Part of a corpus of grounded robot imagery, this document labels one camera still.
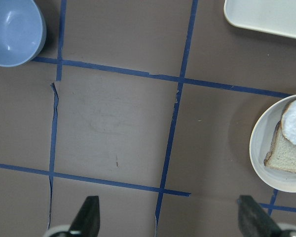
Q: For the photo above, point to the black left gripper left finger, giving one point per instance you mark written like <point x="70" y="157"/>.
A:
<point x="87" y="221"/>

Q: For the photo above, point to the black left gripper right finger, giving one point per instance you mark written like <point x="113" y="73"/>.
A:
<point x="253" y="221"/>

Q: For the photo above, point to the white round plate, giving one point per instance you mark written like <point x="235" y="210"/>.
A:
<point x="260" y="143"/>

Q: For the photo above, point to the bottom bread slice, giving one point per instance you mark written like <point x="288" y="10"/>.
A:
<point x="282" y="153"/>

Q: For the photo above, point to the fried egg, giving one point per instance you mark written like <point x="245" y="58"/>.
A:
<point x="288" y="122"/>

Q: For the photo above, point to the cream Taiji Bear tray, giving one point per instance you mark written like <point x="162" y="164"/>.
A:
<point x="277" y="17"/>

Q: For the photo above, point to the blue bowl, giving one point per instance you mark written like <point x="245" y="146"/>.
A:
<point x="22" y="32"/>

